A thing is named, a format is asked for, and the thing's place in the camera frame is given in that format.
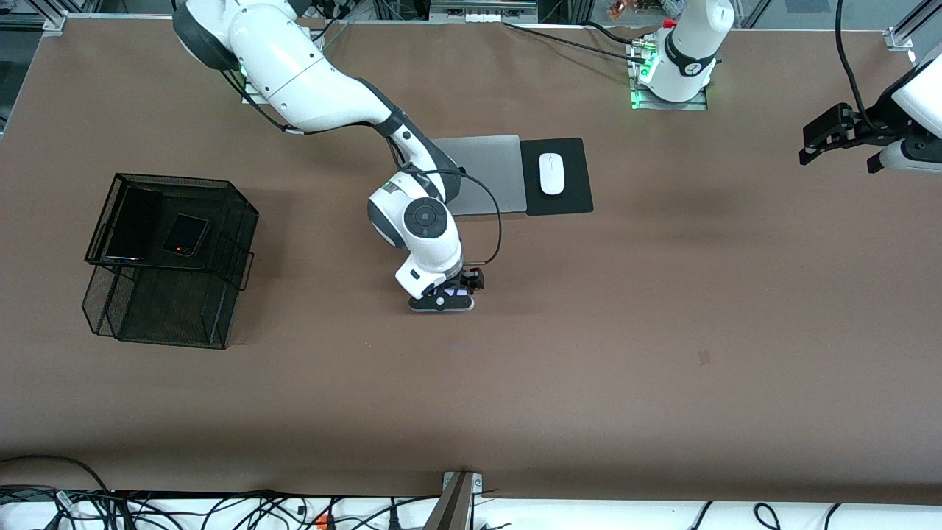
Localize short black table cable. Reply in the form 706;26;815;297
585;21;645;45

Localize tangled black floor cables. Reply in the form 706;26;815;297
0;486;442;530

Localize long black table cable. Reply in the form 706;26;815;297
503;22;648;63

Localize black flip phone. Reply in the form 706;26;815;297
163;213;210;258

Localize black mouse pad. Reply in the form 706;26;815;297
520;137;595;217

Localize grey aluminium post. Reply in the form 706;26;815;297
423;471;484;530

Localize black wire mesh tray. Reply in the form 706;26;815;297
82;173;260;350

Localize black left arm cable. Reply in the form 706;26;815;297
835;0;884;133

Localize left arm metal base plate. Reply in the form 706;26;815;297
629;37;709;111

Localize black looped floor cable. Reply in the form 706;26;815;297
0;455;113;495

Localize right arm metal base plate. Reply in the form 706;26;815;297
241;70;277;105

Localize long black smartphone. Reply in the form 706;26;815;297
103;188;164;263

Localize silver closed laptop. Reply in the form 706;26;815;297
431;134;528;217

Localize aluminium corner profile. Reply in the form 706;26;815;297
885;0;942;52
0;11;68;36

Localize white computer mouse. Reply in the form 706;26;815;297
539;152;566;196

